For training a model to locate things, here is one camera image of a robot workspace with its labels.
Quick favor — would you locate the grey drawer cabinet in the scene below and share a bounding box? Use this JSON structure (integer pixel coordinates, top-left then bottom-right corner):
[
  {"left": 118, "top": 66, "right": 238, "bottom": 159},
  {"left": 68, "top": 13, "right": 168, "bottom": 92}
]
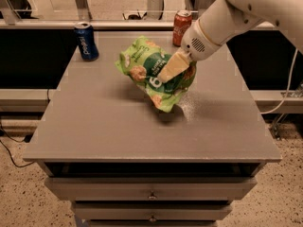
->
[{"left": 24, "top": 32, "right": 280, "bottom": 227}]

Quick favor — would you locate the top drawer with knob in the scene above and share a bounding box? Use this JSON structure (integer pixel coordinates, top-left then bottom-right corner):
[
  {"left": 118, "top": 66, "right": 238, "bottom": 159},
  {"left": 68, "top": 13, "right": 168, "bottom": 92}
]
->
[{"left": 45, "top": 178, "right": 257, "bottom": 201}]

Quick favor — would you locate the black floor cable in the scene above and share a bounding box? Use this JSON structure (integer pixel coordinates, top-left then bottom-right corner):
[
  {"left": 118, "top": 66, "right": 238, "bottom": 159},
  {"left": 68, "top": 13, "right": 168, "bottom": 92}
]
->
[{"left": 0, "top": 116, "right": 35, "bottom": 168}]

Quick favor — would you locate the metal railing frame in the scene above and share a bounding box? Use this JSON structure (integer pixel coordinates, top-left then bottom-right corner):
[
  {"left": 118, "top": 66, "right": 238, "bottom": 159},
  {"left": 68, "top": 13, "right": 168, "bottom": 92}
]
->
[{"left": 0, "top": 0, "right": 278, "bottom": 31}]

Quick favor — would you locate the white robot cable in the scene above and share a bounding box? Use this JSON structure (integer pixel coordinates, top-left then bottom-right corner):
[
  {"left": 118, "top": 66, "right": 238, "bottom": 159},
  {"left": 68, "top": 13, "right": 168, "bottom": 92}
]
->
[{"left": 259, "top": 47, "right": 299, "bottom": 115}]

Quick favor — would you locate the blue pepsi can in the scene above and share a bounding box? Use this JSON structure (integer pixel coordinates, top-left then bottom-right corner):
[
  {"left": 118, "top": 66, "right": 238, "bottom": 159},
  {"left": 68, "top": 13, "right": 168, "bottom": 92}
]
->
[{"left": 74, "top": 22, "right": 99, "bottom": 61}]

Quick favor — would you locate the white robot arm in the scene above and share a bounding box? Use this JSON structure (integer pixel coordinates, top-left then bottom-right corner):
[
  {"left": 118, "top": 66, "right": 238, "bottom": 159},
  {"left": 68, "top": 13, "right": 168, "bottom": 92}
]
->
[{"left": 157, "top": 0, "right": 303, "bottom": 83}]

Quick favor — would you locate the green rice chip bag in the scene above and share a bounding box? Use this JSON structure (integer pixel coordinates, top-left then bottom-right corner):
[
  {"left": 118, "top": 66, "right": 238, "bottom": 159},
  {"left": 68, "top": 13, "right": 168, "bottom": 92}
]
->
[{"left": 116, "top": 36, "right": 196, "bottom": 113}]

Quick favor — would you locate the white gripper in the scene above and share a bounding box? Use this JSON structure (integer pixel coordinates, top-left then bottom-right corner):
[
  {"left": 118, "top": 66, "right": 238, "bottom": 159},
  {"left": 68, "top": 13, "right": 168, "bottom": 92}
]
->
[{"left": 157, "top": 20, "right": 222, "bottom": 83}]

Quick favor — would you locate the orange soda can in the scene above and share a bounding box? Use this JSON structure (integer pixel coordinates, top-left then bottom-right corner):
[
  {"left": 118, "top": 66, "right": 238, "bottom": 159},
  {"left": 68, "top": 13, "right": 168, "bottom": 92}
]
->
[{"left": 172, "top": 10, "right": 192, "bottom": 46}]

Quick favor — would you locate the drawer with knob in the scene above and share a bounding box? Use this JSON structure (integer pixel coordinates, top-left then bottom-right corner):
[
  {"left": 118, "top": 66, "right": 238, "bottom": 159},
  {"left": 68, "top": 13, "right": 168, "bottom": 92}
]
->
[
  {"left": 45, "top": 178, "right": 257, "bottom": 201},
  {"left": 72, "top": 201, "right": 232, "bottom": 221}
]

